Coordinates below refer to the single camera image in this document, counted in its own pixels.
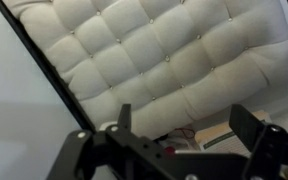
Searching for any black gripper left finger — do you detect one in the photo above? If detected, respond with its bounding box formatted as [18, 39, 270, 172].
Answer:
[47, 103, 185, 180]

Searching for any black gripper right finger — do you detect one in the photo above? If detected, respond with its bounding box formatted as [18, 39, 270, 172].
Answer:
[229, 103, 288, 180]

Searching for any white book with green stripe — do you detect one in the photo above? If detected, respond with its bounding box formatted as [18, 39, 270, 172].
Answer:
[194, 110, 274, 158]

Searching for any large white tufted cushion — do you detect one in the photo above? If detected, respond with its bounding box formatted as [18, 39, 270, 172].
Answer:
[2, 0, 288, 141]

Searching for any black bench back rail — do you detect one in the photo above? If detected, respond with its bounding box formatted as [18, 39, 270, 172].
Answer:
[0, 0, 97, 133]

